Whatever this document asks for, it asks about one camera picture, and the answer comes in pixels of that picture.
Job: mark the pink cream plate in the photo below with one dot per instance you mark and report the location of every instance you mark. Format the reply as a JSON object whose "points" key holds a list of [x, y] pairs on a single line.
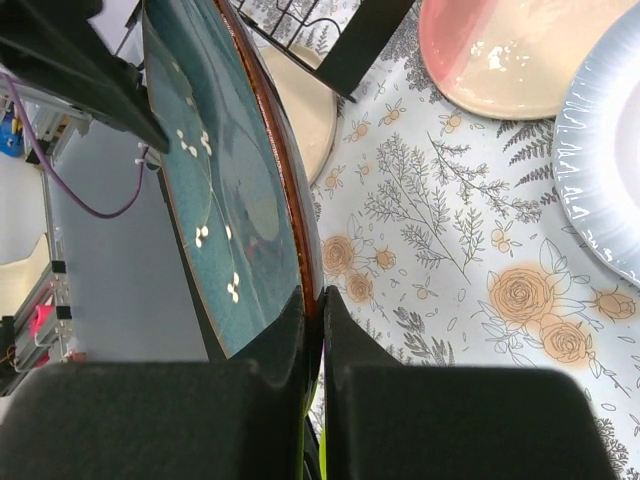
{"points": [[510, 60]]}

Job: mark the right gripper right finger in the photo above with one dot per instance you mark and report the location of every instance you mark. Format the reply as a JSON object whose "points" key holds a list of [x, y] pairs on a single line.
{"points": [[388, 420]]}

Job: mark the large dark teal plate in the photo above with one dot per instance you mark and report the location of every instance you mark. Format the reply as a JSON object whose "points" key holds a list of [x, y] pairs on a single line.
{"points": [[233, 176]]}

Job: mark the lime green plate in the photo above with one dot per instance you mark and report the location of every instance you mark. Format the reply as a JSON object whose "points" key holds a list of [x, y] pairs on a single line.
{"points": [[314, 459]]}

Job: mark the cream green plate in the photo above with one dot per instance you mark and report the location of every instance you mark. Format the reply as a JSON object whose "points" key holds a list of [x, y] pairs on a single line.
{"points": [[310, 106]]}

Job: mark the black wire dish rack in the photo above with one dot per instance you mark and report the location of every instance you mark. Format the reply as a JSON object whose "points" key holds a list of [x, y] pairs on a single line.
{"points": [[335, 42]]}

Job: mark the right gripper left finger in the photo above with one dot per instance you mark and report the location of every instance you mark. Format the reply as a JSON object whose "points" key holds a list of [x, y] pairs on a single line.
{"points": [[241, 418]]}

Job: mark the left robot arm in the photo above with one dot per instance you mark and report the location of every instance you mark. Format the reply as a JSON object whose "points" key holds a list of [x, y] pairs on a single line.
{"points": [[52, 46]]}

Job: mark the white bowl plate front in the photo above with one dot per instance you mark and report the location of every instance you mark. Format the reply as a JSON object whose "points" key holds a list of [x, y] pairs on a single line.
{"points": [[596, 149]]}

